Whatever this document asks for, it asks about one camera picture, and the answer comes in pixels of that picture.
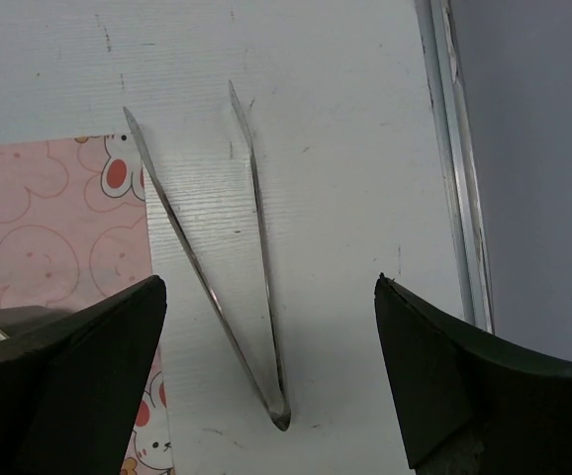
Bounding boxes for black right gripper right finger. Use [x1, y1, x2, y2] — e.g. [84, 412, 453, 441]
[374, 276, 572, 474]

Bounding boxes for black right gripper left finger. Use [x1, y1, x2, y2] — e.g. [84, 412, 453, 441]
[0, 275, 166, 474]

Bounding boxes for steel serving tongs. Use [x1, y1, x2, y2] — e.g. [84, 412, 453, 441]
[122, 79, 292, 433]

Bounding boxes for pink bunny placemat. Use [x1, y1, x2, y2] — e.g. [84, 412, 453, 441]
[0, 133, 173, 474]

